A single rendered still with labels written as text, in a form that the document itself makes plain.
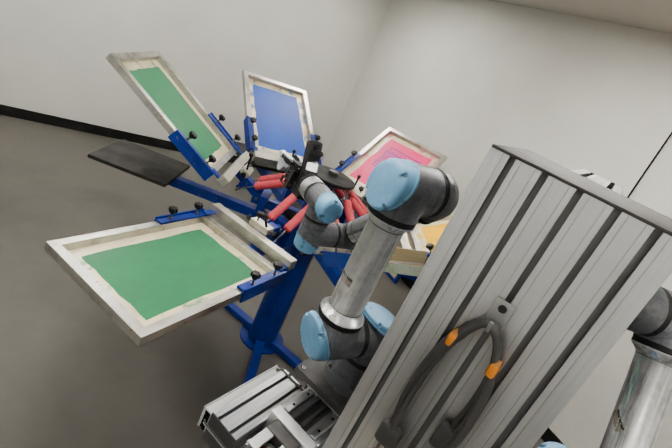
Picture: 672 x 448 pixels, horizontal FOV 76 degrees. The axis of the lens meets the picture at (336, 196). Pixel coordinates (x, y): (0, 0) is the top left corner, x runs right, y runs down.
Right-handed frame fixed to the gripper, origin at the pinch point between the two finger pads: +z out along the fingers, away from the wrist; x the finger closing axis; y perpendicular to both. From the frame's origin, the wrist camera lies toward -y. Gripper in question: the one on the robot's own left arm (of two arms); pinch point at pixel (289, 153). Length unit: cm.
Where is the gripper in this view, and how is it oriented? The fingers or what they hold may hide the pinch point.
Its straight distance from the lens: 143.5
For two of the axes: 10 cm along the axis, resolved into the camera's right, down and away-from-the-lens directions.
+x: 7.5, 2.7, 6.0
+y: -4.9, 8.4, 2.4
